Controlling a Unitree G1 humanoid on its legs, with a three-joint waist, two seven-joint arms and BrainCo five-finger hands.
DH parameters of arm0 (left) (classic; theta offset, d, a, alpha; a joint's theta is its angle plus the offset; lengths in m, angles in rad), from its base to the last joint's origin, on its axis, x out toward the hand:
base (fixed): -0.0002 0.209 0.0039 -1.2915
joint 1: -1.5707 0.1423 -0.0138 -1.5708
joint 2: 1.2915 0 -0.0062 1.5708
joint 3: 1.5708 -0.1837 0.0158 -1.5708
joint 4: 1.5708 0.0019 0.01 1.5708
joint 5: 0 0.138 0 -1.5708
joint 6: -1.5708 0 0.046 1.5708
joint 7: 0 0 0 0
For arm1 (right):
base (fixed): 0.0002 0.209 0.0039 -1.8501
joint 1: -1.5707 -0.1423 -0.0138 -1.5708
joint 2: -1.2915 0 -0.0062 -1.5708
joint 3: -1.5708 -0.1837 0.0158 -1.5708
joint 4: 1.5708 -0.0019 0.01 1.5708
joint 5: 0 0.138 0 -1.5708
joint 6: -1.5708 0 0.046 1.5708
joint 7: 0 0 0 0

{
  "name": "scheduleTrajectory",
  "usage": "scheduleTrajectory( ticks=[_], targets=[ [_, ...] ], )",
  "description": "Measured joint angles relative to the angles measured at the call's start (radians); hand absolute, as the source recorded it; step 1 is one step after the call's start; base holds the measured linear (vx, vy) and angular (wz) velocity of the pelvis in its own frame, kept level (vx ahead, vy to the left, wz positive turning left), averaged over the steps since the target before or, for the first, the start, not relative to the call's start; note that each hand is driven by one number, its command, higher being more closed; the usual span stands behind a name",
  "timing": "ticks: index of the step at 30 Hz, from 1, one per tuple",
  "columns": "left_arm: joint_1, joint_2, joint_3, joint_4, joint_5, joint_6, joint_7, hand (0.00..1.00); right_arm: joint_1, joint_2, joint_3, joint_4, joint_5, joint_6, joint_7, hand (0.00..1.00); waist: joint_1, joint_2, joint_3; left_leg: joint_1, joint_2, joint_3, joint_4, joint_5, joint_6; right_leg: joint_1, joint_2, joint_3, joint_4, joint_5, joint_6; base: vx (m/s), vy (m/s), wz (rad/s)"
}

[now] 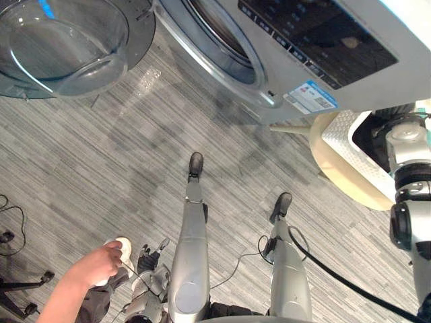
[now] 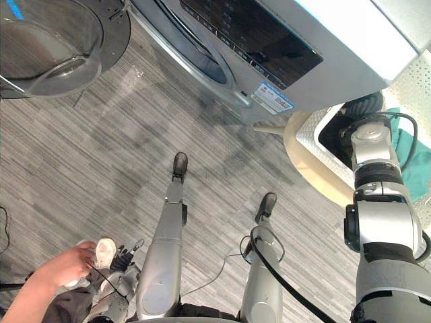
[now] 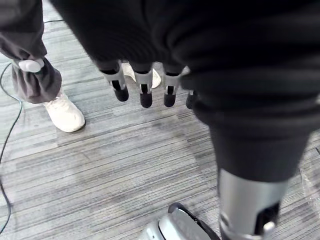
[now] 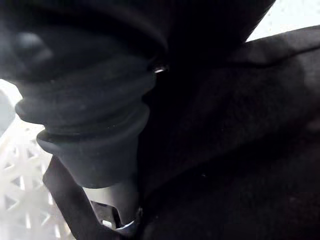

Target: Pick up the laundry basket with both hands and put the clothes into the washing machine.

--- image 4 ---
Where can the white plastic laundry basket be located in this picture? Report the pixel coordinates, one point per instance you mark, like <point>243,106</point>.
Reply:
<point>22,187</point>

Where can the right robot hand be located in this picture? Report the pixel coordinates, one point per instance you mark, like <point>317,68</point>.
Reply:
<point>90,105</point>

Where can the black garment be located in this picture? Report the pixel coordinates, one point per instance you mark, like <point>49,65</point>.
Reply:
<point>225,150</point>

